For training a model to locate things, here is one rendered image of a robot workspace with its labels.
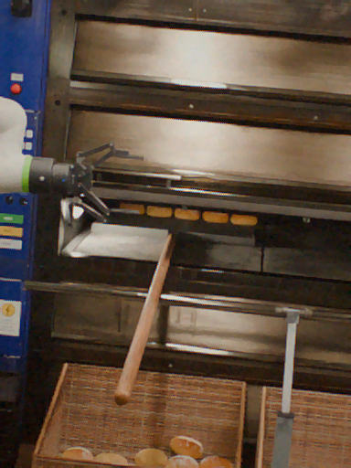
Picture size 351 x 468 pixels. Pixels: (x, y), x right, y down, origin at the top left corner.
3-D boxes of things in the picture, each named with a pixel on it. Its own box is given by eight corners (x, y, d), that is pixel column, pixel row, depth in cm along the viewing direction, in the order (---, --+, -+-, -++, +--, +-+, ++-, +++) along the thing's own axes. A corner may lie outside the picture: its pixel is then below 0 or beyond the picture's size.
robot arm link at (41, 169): (26, 196, 290) (28, 158, 289) (35, 190, 302) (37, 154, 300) (50, 198, 290) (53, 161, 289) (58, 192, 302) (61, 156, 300)
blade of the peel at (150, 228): (254, 247, 397) (255, 239, 397) (90, 230, 399) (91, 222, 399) (252, 228, 433) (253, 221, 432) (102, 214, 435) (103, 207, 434)
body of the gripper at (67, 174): (58, 158, 298) (95, 162, 297) (56, 192, 299) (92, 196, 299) (53, 162, 290) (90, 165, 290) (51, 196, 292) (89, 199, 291)
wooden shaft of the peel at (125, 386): (128, 408, 221) (130, 392, 221) (112, 406, 221) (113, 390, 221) (175, 243, 390) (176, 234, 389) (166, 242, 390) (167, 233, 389)
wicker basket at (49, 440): (56, 447, 364) (63, 360, 360) (239, 467, 361) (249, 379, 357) (25, 509, 317) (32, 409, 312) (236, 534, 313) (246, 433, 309)
